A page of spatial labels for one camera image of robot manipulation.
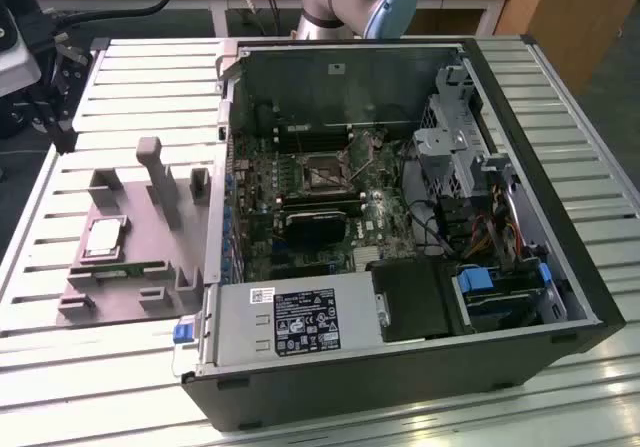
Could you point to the silver square CPU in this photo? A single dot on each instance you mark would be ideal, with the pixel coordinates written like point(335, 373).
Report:
point(103, 239)

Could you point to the black RAM slot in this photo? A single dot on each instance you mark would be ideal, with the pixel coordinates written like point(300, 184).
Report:
point(312, 134)
point(322, 209)
point(312, 145)
point(320, 199)

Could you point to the CPU socket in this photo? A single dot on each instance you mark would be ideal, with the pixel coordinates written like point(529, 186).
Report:
point(322, 174)

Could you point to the grey parts rack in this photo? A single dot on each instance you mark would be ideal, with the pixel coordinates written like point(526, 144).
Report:
point(150, 207)

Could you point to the black round capacitor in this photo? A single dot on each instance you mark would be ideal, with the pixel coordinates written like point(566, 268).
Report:
point(263, 117)

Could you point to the green RAM stick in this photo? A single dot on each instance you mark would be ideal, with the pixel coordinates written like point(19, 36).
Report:
point(127, 269)

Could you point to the blue plastic latch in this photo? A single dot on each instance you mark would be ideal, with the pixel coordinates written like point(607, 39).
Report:
point(182, 331)

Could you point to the black graphics card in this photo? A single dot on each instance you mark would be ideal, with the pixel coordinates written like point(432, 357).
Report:
point(315, 227)

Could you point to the grey power supply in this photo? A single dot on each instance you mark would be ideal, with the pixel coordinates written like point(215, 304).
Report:
point(235, 327)

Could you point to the green motherboard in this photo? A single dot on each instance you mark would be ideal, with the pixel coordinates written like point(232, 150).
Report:
point(385, 207)

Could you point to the black white label sticker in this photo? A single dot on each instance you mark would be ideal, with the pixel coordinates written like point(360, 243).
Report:
point(305, 322)

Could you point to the silver chipset heatsink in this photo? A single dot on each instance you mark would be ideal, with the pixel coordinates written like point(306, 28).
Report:
point(366, 258)

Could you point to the grey metal drive cage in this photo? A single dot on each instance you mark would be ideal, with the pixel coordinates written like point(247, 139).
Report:
point(440, 142)

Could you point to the black plastic shroud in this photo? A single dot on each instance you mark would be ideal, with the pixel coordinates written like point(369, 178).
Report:
point(415, 297)

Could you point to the black open PC case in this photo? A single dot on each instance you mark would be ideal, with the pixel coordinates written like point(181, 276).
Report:
point(350, 397)

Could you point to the hard disk in blue carrier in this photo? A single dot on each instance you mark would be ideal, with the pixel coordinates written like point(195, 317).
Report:
point(475, 279)

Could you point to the wooden cabinet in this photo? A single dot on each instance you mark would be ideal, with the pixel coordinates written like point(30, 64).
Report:
point(585, 17)

